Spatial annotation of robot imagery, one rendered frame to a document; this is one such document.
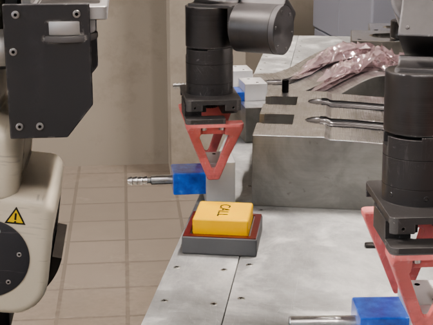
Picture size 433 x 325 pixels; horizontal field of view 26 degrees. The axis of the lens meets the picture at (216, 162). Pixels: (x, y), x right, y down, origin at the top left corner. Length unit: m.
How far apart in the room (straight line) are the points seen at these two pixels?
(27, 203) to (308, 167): 0.35
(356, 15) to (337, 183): 2.19
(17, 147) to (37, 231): 0.11
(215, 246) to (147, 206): 2.61
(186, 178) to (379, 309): 0.42
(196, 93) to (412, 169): 0.44
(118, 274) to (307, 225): 1.94
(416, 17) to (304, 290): 0.31
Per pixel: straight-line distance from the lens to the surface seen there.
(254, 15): 1.07
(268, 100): 1.33
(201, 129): 1.09
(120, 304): 2.80
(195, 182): 1.14
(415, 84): 0.72
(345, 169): 1.13
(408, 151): 0.73
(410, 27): 0.73
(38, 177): 1.27
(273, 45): 1.06
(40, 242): 1.21
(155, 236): 3.30
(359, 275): 0.96
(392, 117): 0.74
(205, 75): 1.11
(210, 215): 1.01
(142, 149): 4.12
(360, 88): 1.46
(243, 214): 1.01
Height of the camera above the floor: 1.18
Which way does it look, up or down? 16 degrees down
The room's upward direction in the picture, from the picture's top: straight up
